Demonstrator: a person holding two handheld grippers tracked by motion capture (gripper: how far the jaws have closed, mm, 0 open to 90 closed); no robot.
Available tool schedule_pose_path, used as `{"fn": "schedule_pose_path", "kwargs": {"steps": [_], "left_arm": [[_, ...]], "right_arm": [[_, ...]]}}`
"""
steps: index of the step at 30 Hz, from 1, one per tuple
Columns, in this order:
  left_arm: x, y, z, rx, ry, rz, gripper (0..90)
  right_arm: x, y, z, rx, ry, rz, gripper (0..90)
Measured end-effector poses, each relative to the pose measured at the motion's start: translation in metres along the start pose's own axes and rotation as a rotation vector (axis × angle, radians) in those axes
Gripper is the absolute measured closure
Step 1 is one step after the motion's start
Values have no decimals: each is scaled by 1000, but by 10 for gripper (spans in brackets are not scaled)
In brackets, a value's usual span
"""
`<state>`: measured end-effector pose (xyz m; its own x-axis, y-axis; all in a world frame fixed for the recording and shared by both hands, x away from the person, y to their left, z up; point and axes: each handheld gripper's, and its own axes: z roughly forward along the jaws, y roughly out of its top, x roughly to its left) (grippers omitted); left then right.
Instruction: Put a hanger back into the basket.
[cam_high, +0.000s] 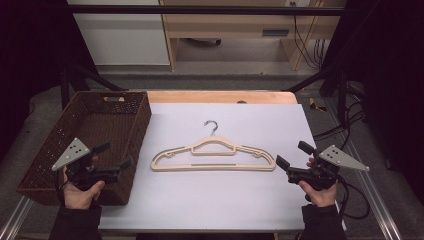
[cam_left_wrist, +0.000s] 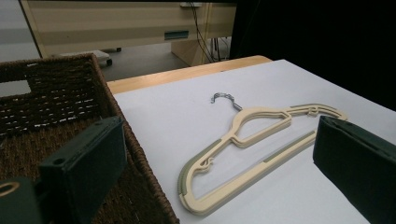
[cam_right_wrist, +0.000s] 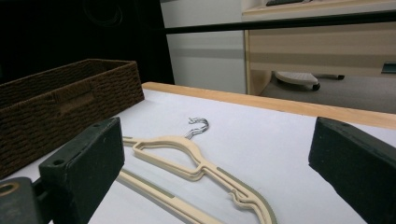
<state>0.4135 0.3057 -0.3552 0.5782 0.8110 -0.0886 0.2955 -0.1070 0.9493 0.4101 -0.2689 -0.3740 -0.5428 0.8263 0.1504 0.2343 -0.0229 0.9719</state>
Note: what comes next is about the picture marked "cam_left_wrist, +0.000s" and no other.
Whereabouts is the white cabinet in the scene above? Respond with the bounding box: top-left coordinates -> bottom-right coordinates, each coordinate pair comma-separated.
0,0 -> 43,63

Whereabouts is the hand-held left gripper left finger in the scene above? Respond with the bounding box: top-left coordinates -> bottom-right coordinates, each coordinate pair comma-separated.
37,115 -> 129,224

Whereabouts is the low wheeled stand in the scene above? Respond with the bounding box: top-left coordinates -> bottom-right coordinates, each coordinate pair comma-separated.
50,47 -> 122,67

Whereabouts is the white table mat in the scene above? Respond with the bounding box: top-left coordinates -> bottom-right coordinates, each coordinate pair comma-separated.
113,59 -> 396,224

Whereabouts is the beige wooden desk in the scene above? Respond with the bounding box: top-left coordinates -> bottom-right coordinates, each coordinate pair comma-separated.
18,0 -> 237,67

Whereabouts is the brown wicker basket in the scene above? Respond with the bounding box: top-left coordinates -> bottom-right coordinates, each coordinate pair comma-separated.
0,52 -> 181,224

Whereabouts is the dark curtain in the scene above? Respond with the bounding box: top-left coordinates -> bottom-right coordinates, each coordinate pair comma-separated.
229,0 -> 396,111

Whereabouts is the cream plastic clothes hanger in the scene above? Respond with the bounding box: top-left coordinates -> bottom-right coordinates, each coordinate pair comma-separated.
178,136 -> 317,217
177,91 -> 348,216

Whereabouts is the black hanging cable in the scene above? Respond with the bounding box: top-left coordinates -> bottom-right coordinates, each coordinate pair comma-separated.
188,2 -> 218,63
211,36 -> 232,62

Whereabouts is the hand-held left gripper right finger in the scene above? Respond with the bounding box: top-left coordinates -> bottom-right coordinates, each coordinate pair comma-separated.
312,115 -> 396,224

